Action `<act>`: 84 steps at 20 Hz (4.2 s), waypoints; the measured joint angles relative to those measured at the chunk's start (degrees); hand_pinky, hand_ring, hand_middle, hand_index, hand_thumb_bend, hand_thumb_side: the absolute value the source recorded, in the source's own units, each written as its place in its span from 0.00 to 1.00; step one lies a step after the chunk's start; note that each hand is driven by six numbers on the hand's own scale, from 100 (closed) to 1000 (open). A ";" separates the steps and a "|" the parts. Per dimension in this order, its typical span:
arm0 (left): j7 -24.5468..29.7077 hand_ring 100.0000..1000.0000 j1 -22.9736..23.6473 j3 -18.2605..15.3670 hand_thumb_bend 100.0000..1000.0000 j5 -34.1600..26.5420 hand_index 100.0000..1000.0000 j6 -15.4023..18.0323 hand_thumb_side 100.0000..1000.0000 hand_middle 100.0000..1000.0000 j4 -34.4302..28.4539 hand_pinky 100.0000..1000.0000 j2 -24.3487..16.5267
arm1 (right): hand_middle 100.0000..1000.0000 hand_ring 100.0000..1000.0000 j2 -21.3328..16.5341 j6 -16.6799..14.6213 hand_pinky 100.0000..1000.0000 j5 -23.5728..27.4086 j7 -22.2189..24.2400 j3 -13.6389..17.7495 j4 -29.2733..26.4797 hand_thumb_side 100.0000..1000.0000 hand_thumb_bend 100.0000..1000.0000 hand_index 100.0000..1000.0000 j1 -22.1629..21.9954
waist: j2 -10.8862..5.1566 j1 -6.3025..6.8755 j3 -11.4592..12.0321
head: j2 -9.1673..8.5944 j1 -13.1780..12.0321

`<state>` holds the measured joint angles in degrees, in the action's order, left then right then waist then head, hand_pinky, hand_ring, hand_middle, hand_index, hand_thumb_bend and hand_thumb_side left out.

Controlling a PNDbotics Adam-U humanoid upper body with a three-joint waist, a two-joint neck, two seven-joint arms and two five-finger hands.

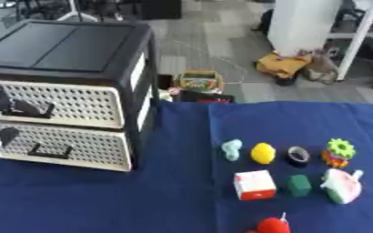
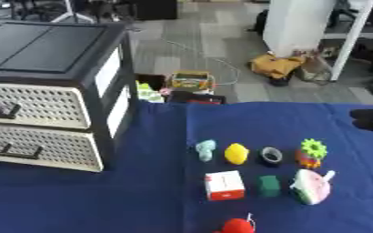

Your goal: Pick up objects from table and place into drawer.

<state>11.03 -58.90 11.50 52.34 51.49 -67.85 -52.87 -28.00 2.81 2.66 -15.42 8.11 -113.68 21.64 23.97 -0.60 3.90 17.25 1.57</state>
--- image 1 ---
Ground pale pierced drawer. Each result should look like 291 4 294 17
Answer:
0 79 128 130
0 119 135 173

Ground black drawer cabinet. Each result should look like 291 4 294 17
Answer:
0 19 163 171

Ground white tripod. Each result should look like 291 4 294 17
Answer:
54 0 99 23

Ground colourful printed box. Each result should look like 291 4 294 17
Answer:
172 69 227 93

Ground black box with red mark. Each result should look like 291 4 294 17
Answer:
170 88 237 105

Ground light teal soft toy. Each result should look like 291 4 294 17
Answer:
219 138 246 163

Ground white and red box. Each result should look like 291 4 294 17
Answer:
232 169 279 201

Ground yellow toy lemon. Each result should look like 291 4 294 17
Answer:
248 142 277 166

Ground small black round object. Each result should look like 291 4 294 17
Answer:
272 75 300 86

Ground red toy fruit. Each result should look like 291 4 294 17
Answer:
245 211 294 233

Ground black tape roll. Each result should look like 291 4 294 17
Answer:
285 146 313 167

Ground dark green block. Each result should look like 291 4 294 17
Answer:
285 174 314 198

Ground white pillar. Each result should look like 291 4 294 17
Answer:
266 0 346 57

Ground grey mesh bag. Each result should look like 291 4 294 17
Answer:
299 47 341 85

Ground green gear stacking toy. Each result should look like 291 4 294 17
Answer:
320 137 358 169

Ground toy watermelon slice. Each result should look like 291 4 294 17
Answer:
318 167 365 205

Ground white slanted table leg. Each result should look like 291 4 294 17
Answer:
334 0 373 82

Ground black drawer handle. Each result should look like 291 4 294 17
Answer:
2 99 58 119
25 142 76 160

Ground white cable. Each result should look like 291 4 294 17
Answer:
172 39 249 86

